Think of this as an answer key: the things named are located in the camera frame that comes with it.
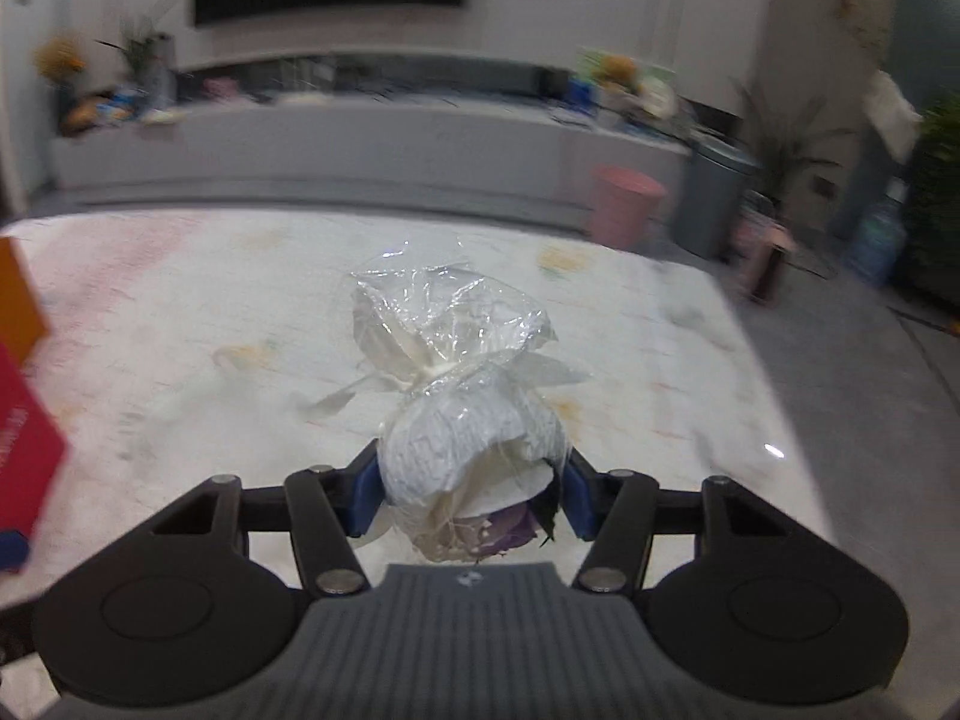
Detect pink waste bin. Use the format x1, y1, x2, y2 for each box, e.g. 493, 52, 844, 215
587, 166, 667, 250

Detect red lidded candy container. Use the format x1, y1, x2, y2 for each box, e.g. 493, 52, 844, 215
0, 349, 67, 543

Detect dried flowers in dark vase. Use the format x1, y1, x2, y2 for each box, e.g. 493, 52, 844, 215
32, 34, 86, 133

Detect orange cardboard box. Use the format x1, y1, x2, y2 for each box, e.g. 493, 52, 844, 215
0, 236, 50, 367

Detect small teddy bear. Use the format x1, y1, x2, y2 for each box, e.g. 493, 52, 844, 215
592, 54, 641, 109

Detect clear plastic bundle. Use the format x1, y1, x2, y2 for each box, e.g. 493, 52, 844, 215
296, 242, 586, 562

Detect blue water jug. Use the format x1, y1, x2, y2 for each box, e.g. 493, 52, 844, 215
846, 177, 907, 288

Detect green plant in glass vase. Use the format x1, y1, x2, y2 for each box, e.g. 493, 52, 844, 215
98, 0, 176, 119

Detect pink small heater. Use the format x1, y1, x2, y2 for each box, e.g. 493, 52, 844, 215
732, 190, 796, 304

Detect dark cabinet with plants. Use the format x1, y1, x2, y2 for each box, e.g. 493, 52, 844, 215
905, 91, 958, 314

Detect white marble tv console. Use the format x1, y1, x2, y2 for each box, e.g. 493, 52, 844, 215
50, 94, 690, 232

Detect potted floor plant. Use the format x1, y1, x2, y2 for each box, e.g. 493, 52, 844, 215
734, 82, 856, 218

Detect hanging white cloth bag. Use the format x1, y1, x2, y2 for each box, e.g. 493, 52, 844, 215
864, 70, 923, 164

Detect grey lidded trash can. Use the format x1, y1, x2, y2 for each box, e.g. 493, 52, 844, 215
669, 135, 760, 259

